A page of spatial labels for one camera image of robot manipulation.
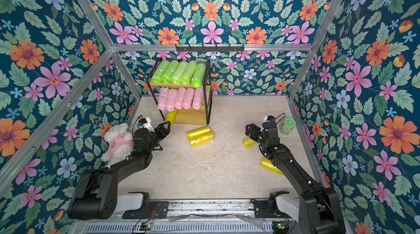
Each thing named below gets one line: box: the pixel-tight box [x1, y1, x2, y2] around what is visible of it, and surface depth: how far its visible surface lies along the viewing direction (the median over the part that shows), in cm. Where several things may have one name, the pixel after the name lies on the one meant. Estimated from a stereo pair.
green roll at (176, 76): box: [171, 60, 189, 85], surface depth 80 cm
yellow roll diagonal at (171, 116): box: [164, 108, 178, 126], surface depth 105 cm
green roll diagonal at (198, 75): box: [191, 63, 207, 89], surface depth 78 cm
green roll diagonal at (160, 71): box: [152, 59, 171, 84], surface depth 80 cm
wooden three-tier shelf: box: [146, 59, 213, 126], surface depth 90 cm
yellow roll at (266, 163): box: [260, 156, 285, 177], surface depth 86 cm
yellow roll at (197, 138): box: [185, 130, 214, 148], surface depth 96 cm
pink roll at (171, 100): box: [165, 88, 178, 112], surface depth 92 cm
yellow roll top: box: [186, 126, 211, 138], surface depth 98 cm
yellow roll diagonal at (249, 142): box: [242, 137, 258, 149], surface depth 95 cm
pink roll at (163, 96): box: [157, 86, 169, 111], surface depth 92 cm
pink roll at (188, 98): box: [182, 87, 196, 110], surface depth 92 cm
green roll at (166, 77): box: [161, 59, 179, 85], surface depth 80 cm
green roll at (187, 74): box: [181, 60, 198, 85], surface depth 80 cm
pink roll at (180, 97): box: [174, 86, 187, 110], surface depth 92 cm
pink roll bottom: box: [192, 87, 204, 110], surface depth 92 cm
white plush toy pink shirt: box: [100, 123, 134, 166], surface depth 89 cm
